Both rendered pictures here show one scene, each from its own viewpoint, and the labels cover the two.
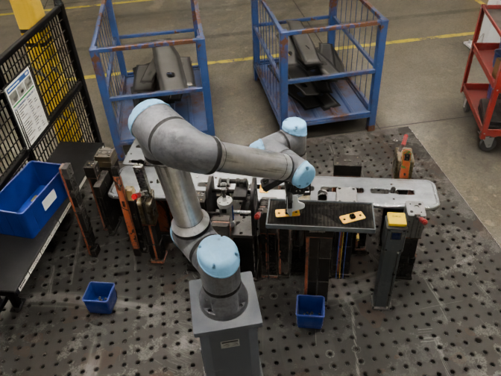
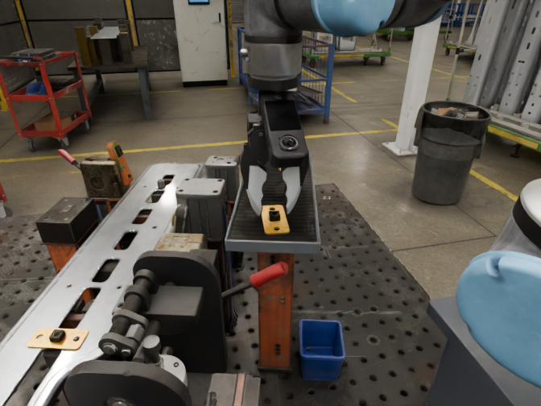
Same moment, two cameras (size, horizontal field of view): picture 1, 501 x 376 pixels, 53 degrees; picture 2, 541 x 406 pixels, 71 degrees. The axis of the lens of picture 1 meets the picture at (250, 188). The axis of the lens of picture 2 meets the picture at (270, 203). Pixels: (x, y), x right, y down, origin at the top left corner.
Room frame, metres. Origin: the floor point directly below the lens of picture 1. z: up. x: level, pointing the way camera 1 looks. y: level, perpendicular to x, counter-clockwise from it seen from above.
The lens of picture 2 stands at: (1.36, 0.38, 1.48)
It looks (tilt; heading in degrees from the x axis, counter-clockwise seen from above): 29 degrees down; 264
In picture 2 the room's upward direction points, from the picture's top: straight up
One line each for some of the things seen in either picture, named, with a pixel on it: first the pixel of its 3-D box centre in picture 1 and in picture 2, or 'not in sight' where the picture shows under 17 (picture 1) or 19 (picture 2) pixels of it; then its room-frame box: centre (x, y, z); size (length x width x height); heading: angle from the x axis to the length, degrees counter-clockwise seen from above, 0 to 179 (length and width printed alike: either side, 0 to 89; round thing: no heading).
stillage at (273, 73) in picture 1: (310, 54); not in sight; (4.04, -0.58, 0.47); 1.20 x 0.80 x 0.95; 8
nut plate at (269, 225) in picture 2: (287, 211); (274, 216); (1.30, -0.12, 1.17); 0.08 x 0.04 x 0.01; 91
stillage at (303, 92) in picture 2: not in sight; (286, 77); (0.64, -4.74, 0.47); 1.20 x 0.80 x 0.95; 99
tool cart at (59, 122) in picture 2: not in sight; (48, 97); (3.30, -3.87, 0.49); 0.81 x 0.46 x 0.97; 85
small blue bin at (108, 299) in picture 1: (101, 298); not in sight; (1.31, 0.63, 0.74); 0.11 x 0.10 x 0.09; 81
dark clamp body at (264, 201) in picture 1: (268, 239); not in sight; (1.45, -0.06, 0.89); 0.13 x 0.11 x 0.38; 171
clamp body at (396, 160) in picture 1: (397, 186); (113, 212); (1.74, -0.67, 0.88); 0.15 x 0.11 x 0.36; 171
